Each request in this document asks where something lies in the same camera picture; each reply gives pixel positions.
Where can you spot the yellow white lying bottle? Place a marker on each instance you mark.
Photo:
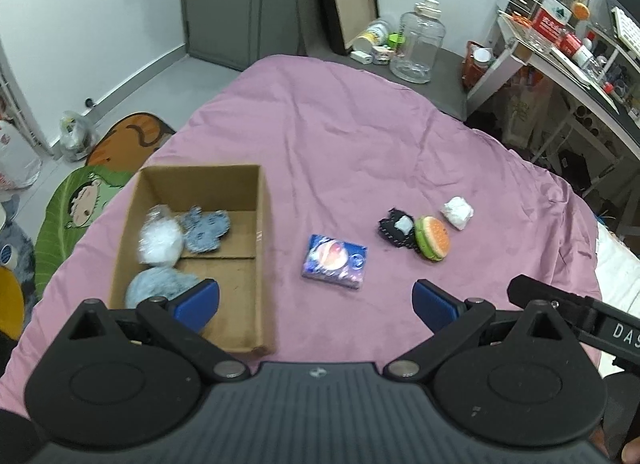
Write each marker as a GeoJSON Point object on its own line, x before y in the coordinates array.
{"type": "Point", "coordinates": [372, 36]}

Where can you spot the small printed box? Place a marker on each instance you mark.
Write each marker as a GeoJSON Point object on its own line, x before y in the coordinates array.
{"type": "Point", "coordinates": [382, 54]}

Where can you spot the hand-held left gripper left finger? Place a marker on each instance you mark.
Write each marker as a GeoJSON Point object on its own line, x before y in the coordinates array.
{"type": "Point", "coordinates": [197, 301]}

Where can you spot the green leaf cartoon mat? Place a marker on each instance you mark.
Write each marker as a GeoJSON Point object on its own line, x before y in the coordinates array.
{"type": "Point", "coordinates": [65, 204]}

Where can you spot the lying bottle red label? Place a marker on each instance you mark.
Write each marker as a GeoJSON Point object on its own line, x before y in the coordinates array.
{"type": "Point", "coordinates": [575, 46]}

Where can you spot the orange round toy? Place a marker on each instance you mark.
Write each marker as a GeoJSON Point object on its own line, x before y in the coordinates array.
{"type": "Point", "coordinates": [580, 11]}

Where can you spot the white desk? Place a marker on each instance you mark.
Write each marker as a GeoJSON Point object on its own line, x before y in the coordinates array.
{"type": "Point", "coordinates": [545, 66]}

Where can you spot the large clear water jug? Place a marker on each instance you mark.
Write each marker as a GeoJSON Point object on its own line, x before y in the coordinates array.
{"type": "Point", "coordinates": [417, 48]}

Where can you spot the small white box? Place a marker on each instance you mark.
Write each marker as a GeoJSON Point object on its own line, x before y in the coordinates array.
{"type": "Point", "coordinates": [361, 56]}

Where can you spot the hamburger toy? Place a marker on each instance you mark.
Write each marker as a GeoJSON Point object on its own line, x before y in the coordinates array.
{"type": "Point", "coordinates": [434, 239]}

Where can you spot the white pillow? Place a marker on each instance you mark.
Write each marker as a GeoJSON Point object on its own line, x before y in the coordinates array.
{"type": "Point", "coordinates": [620, 264]}

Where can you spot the orange cat mat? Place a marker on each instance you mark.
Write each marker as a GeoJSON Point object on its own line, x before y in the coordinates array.
{"type": "Point", "coordinates": [130, 138]}

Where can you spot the grey door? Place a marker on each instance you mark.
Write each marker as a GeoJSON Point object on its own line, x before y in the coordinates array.
{"type": "Point", "coordinates": [225, 3]}

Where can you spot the black plush patch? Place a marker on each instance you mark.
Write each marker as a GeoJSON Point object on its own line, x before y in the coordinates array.
{"type": "Point", "coordinates": [395, 229]}

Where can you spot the white plastic bag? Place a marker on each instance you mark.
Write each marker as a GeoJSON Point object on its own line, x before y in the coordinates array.
{"type": "Point", "coordinates": [17, 163]}

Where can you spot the white crumpled paper ball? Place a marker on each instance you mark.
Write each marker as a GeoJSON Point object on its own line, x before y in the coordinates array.
{"type": "Point", "coordinates": [457, 214]}

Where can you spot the blue tissue packet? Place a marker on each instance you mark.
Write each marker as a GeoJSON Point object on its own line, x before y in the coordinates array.
{"type": "Point", "coordinates": [332, 261]}

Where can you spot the small blue denim plush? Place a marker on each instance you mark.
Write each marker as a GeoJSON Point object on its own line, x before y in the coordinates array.
{"type": "Point", "coordinates": [205, 231]}

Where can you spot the brown cardboard box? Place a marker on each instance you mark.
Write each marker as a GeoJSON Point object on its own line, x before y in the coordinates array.
{"type": "Point", "coordinates": [235, 289]}

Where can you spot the small green item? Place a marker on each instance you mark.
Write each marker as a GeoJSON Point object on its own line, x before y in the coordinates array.
{"type": "Point", "coordinates": [395, 39]}

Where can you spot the clear bag of white stuffing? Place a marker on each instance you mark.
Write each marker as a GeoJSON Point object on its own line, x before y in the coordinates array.
{"type": "Point", "coordinates": [160, 244]}

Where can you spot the clear plastic bag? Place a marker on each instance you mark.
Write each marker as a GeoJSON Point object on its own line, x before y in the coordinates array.
{"type": "Point", "coordinates": [77, 136]}

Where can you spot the light blue plush ball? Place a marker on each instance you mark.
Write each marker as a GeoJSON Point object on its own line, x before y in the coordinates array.
{"type": "Point", "coordinates": [155, 286]}

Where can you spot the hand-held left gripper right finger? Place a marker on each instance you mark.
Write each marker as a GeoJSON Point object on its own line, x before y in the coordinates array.
{"type": "Point", "coordinates": [434, 304]}

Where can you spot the clear water bottle red label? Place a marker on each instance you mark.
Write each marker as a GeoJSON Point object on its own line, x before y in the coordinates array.
{"type": "Point", "coordinates": [555, 13]}

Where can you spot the red bag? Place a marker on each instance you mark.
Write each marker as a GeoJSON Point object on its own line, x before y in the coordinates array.
{"type": "Point", "coordinates": [472, 68]}

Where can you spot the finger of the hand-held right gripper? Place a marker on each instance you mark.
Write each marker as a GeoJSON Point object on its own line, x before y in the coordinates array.
{"type": "Point", "coordinates": [535, 290]}

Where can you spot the beige bag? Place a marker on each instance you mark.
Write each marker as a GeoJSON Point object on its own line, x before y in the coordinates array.
{"type": "Point", "coordinates": [527, 113]}

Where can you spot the pink blanket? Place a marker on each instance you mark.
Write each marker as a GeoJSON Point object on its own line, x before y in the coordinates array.
{"type": "Point", "coordinates": [325, 143]}

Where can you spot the white keyboard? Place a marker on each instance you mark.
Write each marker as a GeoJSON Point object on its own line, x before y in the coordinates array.
{"type": "Point", "coordinates": [627, 28]}

